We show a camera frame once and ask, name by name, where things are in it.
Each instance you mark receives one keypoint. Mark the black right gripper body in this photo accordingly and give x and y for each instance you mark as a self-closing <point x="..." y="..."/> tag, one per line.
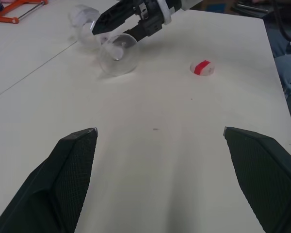
<point x="150" y="17"/>

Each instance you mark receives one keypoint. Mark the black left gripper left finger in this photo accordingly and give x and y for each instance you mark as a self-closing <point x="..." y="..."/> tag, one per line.
<point x="51" y="184"/>

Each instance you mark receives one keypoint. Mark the white bottle cap red tape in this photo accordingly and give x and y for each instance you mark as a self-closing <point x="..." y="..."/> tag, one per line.
<point x="201" y="67"/>

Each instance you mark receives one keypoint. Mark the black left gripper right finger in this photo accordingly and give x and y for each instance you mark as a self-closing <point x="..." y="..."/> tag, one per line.
<point x="266" y="179"/>

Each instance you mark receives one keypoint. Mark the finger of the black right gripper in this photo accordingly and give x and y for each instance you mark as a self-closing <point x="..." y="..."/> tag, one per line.
<point x="137" y="31"/>
<point x="114" y="17"/>

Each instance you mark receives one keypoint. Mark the person in blue jeans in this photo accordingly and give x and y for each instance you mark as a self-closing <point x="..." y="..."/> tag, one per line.
<point x="285" y="55"/>

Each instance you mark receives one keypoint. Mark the clear plastic cup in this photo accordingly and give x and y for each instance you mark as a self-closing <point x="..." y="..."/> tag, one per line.
<point x="118" y="55"/>

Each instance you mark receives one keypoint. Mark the orange hacksaw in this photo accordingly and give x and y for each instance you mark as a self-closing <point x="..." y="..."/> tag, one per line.
<point x="7" y="15"/>

